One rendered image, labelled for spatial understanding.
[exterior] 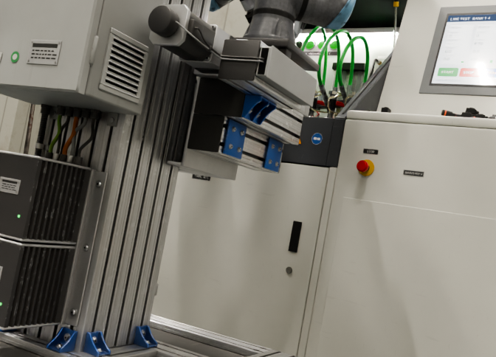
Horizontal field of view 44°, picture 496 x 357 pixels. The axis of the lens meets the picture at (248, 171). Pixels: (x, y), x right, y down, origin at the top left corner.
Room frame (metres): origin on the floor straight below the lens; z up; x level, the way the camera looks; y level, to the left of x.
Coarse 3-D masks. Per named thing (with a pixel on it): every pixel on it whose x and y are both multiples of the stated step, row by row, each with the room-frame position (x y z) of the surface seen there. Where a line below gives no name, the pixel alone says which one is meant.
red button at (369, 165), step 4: (364, 160) 1.91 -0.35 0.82; (368, 160) 1.90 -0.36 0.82; (356, 164) 1.89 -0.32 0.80; (360, 164) 1.87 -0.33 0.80; (364, 164) 1.87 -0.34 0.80; (368, 164) 1.88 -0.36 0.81; (372, 164) 1.89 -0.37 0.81; (360, 168) 1.87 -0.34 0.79; (364, 168) 1.87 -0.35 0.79; (368, 168) 1.89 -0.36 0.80; (372, 168) 1.89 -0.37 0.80; (360, 172) 1.91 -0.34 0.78; (364, 172) 1.91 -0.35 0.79; (368, 172) 1.90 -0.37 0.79; (372, 172) 1.89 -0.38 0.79
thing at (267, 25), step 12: (264, 12) 1.61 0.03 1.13; (276, 12) 1.60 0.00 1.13; (252, 24) 1.62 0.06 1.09; (264, 24) 1.59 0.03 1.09; (276, 24) 1.59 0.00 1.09; (288, 24) 1.61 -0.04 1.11; (252, 36) 1.60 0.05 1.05; (264, 36) 1.58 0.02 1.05; (276, 36) 1.58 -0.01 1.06; (288, 36) 1.60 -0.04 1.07
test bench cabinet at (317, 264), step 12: (336, 168) 1.96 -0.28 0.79; (324, 204) 1.97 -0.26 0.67; (324, 216) 1.97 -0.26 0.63; (324, 228) 1.97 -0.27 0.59; (324, 240) 1.96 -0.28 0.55; (312, 276) 1.97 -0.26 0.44; (312, 288) 1.97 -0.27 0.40; (312, 300) 1.96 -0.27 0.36; (300, 336) 1.98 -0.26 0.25; (300, 348) 1.97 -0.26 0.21
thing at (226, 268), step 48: (192, 192) 2.27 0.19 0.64; (240, 192) 2.16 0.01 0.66; (288, 192) 2.05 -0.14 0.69; (192, 240) 2.25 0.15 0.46; (240, 240) 2.14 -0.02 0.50; (288, 240) 2.03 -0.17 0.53; (192, 288) 2.23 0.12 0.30; (240, 288) 2.12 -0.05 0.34; (288, 288) 2.02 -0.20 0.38; (240, 336) 2.10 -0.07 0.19; (288, 336) 2.00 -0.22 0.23
